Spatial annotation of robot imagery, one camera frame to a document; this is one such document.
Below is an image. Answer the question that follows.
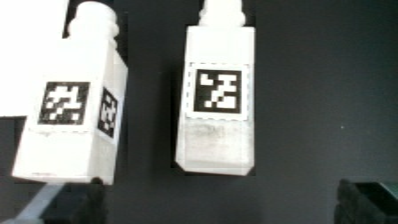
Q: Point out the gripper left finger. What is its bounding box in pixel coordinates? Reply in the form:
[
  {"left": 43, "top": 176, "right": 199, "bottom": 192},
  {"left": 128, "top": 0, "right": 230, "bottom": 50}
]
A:
[{"left": 15, "top": 178, "right": 107, "bottom": 224}]

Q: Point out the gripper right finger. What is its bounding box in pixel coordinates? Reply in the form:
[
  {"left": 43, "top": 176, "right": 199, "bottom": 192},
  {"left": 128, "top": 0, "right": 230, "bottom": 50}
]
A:
[{"left": 334, "top": 179, "right": 398, "bottom": 224}]

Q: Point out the white table leg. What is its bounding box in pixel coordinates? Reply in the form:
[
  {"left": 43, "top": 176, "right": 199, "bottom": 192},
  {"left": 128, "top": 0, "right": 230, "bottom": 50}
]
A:
[
  {"left": 176, "top": 0, "right": 256, "bottom": 176},
  {"left": 13, "top": 1, "right": 128, "bottom": 185}
]

